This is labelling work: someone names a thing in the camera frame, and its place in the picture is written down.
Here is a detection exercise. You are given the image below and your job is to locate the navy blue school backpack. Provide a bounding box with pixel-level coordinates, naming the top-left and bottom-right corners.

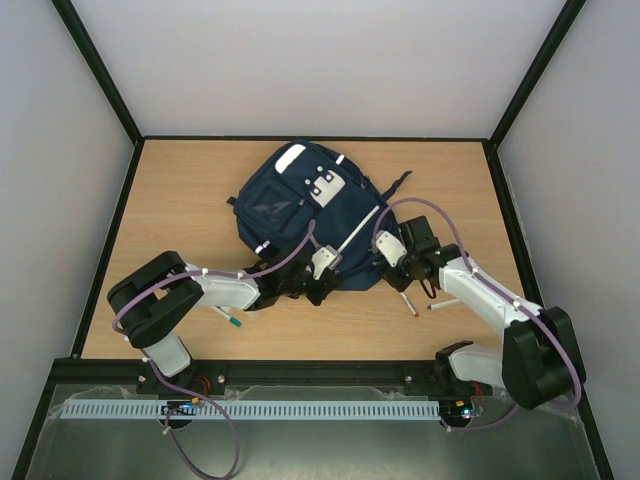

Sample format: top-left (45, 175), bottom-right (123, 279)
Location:
top-left (227, 139), bottom-right (410, 291)

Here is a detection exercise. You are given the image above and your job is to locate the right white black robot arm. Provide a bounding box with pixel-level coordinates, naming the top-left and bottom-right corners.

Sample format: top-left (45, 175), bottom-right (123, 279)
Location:
top-left (373, 216), bottom-right (586, 410)

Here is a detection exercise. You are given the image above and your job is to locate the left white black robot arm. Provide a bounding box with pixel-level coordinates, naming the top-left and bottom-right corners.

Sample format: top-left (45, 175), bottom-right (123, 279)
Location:
top-left (107, 246), bottom-right (341, 378)

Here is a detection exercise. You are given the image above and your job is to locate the purple capped marker pen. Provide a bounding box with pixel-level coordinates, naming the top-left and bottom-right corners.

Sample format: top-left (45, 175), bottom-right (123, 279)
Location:
top-left (427, 299), bottom-right (459, 311)

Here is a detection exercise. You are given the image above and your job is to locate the red capped marker pen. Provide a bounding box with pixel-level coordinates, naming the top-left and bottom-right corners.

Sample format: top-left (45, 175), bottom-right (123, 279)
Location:
top-left (400, 292), bottom-right (420, 318)

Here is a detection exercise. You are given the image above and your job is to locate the green capped marker pen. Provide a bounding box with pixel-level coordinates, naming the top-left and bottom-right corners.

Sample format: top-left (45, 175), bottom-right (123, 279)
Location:
top-left (212, 307), bottom-right (242, 328)

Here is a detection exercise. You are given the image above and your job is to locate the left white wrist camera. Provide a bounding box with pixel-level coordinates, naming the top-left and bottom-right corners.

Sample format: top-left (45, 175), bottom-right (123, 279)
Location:
top-left (311, 245), bottom-right (342, 280)

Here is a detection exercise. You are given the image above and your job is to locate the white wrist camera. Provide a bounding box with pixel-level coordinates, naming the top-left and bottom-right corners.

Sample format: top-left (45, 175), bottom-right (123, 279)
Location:
top-left (373, 230), bottom-right (407, 268)
top-left (311, 245), bottom-right (342, 280)

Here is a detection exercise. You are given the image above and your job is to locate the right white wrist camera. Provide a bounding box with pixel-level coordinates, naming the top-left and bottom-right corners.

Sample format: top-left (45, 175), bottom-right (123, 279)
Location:
top-left (373, 230), bottom-right (407, 268)

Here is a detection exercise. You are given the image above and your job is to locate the light blue slotted cable duct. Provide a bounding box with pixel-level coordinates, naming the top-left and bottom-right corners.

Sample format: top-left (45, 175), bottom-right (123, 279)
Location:
top-left (60, 399), bottom-right (440, 421)

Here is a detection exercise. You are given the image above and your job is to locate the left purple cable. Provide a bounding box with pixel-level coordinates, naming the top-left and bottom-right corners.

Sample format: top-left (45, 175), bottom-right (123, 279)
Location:
top-left (111, 217), bottom-right (318, 479)

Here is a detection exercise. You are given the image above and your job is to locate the black enclosure frame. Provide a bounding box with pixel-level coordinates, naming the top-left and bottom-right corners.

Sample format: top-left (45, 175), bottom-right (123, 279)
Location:
top-left (11, 1), bottom-right (614, 479)

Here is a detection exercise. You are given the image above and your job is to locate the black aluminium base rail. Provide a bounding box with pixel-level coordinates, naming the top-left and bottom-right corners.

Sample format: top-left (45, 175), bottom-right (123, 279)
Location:
top-left (47, 358), bottom-right (492, 399)

